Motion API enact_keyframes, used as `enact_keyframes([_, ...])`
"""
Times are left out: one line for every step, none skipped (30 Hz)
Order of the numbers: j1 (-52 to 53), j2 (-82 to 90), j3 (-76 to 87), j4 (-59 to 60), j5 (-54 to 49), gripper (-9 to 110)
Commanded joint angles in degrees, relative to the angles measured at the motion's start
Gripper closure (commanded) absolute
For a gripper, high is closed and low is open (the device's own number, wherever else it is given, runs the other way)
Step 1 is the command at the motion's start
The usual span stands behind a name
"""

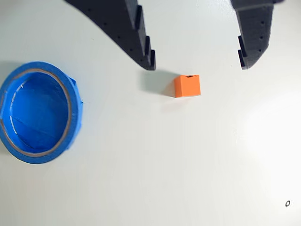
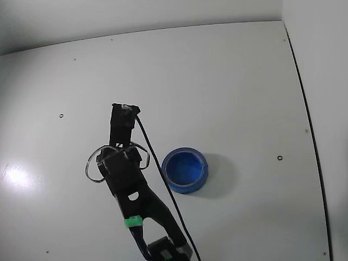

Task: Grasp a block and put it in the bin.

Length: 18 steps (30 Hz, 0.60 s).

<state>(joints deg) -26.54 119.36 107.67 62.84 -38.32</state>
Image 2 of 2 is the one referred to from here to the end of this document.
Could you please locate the black camera cable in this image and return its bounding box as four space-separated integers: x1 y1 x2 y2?
135 113 202 261

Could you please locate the thin servo wire loop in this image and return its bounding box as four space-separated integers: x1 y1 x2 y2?
85 145 110 184
129 141 152 171

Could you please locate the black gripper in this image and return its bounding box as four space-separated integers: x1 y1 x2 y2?
108 123 134 149

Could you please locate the blue tape roll bin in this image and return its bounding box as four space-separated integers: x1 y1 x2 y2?
161 147 209 195

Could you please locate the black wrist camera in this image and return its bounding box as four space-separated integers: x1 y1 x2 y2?
110 102 142 129

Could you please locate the green tape band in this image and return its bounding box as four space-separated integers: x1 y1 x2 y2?
124 215 144 229

